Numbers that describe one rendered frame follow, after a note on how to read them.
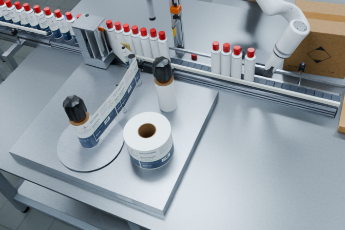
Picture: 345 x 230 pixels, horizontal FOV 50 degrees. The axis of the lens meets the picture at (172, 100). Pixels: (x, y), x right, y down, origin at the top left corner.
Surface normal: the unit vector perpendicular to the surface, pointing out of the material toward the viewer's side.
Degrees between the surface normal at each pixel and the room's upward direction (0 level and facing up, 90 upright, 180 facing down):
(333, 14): 0
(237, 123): 0
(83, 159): 0
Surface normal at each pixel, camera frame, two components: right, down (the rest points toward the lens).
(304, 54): -0.32, 0.74
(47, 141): -0.10, -0.65
